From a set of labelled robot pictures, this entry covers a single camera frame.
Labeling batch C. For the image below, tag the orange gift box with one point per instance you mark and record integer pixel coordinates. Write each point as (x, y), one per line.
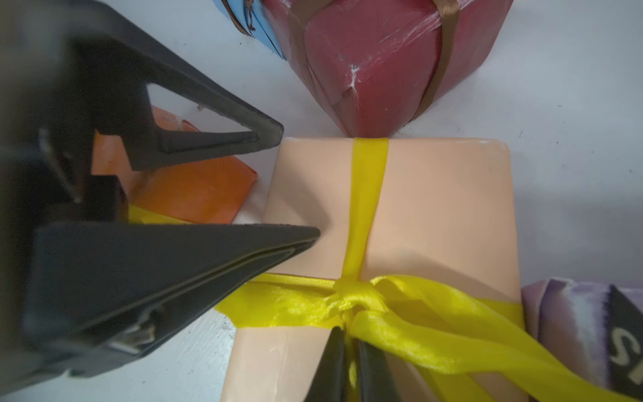
(205, 192)

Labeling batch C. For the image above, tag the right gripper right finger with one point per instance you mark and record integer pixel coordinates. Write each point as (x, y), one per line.
(375, 381)

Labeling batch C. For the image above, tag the brown ribbon on red box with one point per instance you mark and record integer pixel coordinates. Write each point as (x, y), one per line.
(302, 12)

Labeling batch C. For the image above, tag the yellow ribbon of peach box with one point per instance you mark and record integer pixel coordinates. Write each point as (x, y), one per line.
(440, 343)

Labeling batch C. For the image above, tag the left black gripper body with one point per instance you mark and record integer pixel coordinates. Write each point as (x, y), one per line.
(46, 144)

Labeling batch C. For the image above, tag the purple gift box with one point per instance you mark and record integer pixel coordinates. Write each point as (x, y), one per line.
(569, 318)

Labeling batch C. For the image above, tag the red gift box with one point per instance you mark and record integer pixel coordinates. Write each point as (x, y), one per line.
(371, 61)

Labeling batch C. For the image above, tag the blue gift box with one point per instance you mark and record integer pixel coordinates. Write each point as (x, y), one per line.
(255, 13)

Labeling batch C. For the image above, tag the brown ribbon on blue box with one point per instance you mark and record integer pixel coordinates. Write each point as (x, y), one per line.
(236, 10)

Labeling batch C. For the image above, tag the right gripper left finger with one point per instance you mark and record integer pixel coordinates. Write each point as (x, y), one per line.
(329, 381)

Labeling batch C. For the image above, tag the yellow ribbon on orange box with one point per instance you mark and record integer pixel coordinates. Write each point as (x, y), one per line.
(138, 215)

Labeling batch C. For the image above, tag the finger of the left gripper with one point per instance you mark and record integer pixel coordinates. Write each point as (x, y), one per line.
(166, 281)
(121, 62)

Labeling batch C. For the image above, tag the peach gift box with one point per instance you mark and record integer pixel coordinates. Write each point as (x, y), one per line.
(446, 213)

